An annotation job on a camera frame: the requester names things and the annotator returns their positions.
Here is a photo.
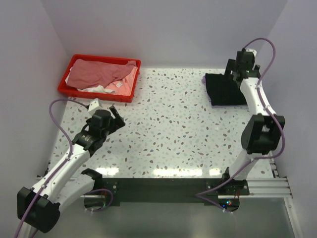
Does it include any red plastic bin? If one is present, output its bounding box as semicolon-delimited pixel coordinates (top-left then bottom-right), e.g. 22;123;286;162
57;54;141;103

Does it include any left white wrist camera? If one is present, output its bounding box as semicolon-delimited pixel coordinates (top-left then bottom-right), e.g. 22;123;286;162
88;98;103;116

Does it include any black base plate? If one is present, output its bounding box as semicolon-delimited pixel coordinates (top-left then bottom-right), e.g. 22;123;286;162
73;177;248;211

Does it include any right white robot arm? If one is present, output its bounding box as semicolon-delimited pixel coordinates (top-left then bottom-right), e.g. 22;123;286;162
205;48;285;195

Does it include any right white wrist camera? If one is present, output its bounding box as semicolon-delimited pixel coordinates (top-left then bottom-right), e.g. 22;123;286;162
246;48;257;57

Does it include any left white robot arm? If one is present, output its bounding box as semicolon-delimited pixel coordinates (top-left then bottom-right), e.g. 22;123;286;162
14;106;125;237

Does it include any black t shirt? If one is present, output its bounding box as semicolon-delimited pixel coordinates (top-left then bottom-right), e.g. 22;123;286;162
205;72;248;107

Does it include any folded lavender t shirt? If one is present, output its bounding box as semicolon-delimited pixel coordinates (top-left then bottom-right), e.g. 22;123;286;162
202;75;249;109

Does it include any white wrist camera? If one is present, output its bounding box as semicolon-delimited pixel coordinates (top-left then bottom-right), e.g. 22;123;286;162
246;48;257;57
88;98;103;116

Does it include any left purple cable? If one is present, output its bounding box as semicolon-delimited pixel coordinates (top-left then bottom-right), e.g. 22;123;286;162
13;99;114;238

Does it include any dusty pink t shirt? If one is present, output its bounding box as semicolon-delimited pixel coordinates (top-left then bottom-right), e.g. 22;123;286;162
66;59;137;89

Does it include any light pink t shirt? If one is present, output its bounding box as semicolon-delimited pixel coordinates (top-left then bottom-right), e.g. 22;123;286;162
104;67;138;96

